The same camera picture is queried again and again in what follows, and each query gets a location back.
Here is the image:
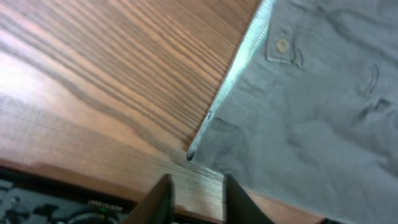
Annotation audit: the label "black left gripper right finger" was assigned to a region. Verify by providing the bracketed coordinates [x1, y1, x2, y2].
[223, 174, 274, 224]

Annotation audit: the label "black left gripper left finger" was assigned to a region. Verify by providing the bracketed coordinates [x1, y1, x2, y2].
[122, 174, 175, 224]

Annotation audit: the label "grey shorts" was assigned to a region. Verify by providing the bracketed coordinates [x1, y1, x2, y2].
[187, 0, 397, 223]

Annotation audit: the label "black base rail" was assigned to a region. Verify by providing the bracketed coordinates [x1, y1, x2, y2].
[0, 167, 224, 224]

